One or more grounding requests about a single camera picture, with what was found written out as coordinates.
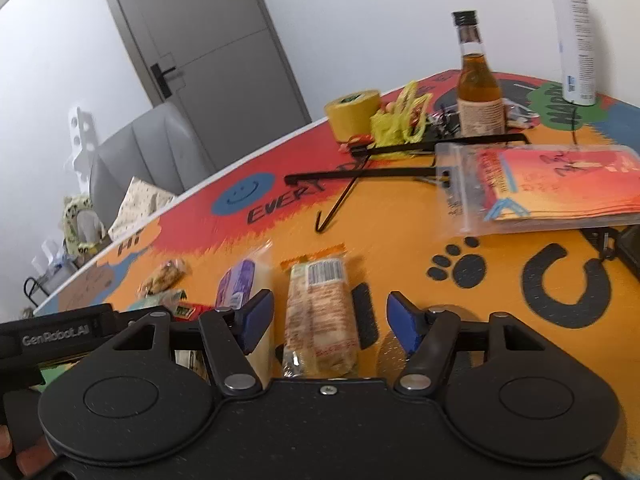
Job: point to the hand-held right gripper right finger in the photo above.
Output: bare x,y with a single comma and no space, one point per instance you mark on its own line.
404,322

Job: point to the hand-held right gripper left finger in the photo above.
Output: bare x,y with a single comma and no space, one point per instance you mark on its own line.
257,317

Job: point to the purple bread packet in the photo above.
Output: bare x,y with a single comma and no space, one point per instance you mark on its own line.
240,280

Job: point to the orange label cracker packet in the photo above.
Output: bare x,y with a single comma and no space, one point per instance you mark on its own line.
320,310

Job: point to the green and red snack packet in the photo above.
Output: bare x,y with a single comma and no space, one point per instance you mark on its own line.
182,310

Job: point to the peanut snack packet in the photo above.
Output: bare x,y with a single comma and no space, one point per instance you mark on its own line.
165,275

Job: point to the person's left hand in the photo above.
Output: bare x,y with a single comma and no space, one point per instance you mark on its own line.
30,465

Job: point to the white plastic clutter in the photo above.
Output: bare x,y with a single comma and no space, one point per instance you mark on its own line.
52,265

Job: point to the colourful printed table mat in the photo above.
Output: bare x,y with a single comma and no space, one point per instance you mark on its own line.
400,220

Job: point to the black metal hanger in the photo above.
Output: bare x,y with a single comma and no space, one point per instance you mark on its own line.
380,175

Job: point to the dotted cream cushion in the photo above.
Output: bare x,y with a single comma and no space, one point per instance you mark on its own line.
137,205

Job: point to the small red clip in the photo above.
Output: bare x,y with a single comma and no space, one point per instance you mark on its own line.
356,139

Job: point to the yellow plastic clips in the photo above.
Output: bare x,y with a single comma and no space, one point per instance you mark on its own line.
395,125

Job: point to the grey chair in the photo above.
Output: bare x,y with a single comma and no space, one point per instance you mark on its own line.
150,150

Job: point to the clear bag of red packets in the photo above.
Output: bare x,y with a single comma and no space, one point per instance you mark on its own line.
550,185

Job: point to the white foam board with holes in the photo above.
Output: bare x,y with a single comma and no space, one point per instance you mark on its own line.
82,130

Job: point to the yellow tape roll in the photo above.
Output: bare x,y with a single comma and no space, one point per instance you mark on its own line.
350,115

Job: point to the brown glass bottle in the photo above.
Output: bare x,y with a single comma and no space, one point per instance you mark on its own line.
480,105

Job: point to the black phone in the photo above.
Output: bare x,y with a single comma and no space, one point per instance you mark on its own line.
631,250

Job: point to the grey door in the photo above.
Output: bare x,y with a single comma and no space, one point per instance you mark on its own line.
210,35

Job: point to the white spray can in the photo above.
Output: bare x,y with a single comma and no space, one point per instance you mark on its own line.
575,35

